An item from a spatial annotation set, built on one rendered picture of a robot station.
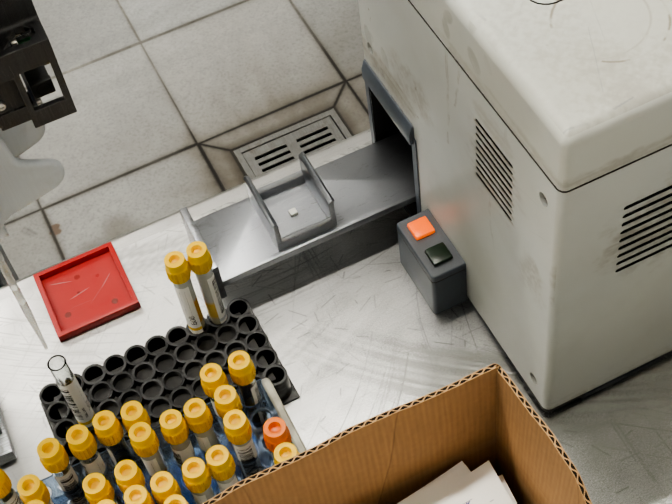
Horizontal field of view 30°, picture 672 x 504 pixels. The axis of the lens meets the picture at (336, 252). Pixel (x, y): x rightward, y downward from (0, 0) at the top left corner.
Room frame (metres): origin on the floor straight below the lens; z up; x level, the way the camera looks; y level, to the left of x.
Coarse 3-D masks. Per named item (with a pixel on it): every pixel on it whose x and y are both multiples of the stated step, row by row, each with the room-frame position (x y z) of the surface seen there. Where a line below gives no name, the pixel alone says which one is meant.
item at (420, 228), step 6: (414, 222) 0.57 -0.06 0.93; (420, 222) 0.57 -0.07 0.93; (426, 222) 0.57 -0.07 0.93; (414, 228) 0.57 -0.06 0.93; (420, 228) 0.57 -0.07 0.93; (426, 228) 0.57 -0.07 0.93; (432, 228) 0.56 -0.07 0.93; (414, 234) 0.56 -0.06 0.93; (420, 234) 0.56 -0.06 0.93; (426, 234) 0.56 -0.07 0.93
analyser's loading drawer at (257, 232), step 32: (352, 160) 0.66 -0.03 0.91; (384, 160) 0.65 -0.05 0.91; (256, 192) 0.61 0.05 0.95; (288, 192) 0.63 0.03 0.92; (320, 192) 0.61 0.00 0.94; (352, 192) 0.62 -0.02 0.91; (384, 192) 0.62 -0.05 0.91; (192, 224) 0.60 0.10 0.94; (224, 224) 0.61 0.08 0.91; (256, 224) 0.61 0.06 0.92; (288, 224) 0.60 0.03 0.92; (320, 224) 0.59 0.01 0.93; (352, 224) 0.59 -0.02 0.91; (224, 256) 0.58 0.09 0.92; (256, 256) 0.58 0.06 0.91; (288, 256) 0.58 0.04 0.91; (224, 288) 0.56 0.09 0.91
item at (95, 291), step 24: (72, 264) 0.63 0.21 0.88; (96, 264) 0.63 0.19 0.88; (120, 264) 0.62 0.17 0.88; (48, 288) 0.61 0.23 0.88; (72, 288) 0.61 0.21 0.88; (96, 288) 0.60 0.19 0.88; (120, 288) 0.60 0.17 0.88; (48, 312) 0.58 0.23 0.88; (72, 312) 0.58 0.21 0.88; (96, 312) 0.58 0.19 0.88; (120, 312) 0.57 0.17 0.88; (72, 336) 0.56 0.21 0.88
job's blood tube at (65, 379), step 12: (48, 360) 0.47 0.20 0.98; (60, 360) 0.47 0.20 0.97; (60, 372) 0.46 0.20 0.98; (72, 372) 0.47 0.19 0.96; (60, 384) 0.46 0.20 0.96; (72, 384) 0.46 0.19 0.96; (72, 396) 0.46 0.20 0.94; (84, 396) 0.47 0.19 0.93; (72, 408) 0.46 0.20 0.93; (84, 408) 0.46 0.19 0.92; (84, 420) 0.46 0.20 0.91
